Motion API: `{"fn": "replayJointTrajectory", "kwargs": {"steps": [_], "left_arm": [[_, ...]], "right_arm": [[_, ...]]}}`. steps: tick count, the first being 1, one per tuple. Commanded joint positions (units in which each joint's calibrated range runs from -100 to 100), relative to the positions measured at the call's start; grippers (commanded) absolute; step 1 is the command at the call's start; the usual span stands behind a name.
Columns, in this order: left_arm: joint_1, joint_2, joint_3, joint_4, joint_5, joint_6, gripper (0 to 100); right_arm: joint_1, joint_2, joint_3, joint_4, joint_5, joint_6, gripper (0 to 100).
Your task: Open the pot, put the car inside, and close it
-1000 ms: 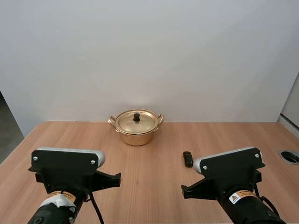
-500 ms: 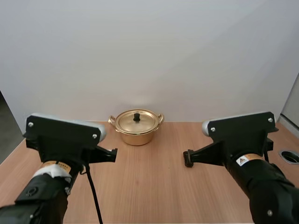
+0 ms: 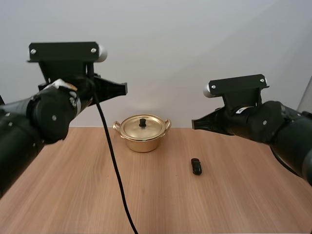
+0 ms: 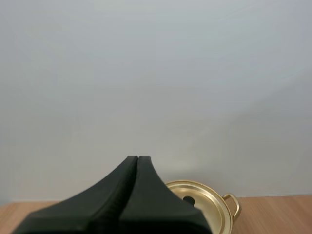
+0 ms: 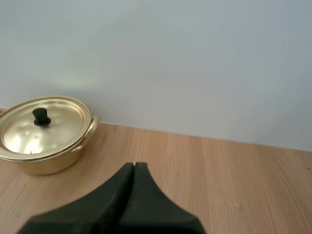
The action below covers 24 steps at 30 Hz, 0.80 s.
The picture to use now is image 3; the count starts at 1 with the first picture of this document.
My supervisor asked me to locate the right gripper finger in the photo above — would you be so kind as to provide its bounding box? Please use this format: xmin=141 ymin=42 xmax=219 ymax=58
xmin=191 ymin=110 xmax=223 ymax=134

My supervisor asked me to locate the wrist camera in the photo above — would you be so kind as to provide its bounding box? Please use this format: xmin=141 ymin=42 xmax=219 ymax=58
xmin=202 ymin=74 xmax=271 ymax=109
xmin=26 ymin=41 xmax=108 ymax=85

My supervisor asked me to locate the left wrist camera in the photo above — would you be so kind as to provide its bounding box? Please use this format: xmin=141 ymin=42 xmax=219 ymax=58
xmin=26 ymin=41 xmax=108 ymax=85

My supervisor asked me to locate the small grey toy car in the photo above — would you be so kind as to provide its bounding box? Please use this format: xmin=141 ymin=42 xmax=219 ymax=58
xmin=190 ymin=157 xmax=203 ymax=176

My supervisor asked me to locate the gold pot with two handles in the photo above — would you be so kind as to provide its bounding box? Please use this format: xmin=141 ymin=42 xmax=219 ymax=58
xmin=113 ymin=114 xmax=172 ymax=153

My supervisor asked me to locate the black cable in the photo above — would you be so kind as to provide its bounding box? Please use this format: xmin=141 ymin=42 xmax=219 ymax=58
xmin=85 ymin=62 xmax=139 ymax=234

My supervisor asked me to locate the gold lid with black knob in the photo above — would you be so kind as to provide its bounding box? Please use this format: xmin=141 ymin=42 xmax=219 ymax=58
xmin=121 ymin=114 xmax=166 ymax=141

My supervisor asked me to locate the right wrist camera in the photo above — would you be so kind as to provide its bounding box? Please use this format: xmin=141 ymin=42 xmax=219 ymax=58
xmin=202 ymin=74 xmax=271 ymax=109

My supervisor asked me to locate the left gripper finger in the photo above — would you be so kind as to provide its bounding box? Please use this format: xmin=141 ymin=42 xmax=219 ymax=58
xmin=96 ymin=76 xmax=128 ymax=104

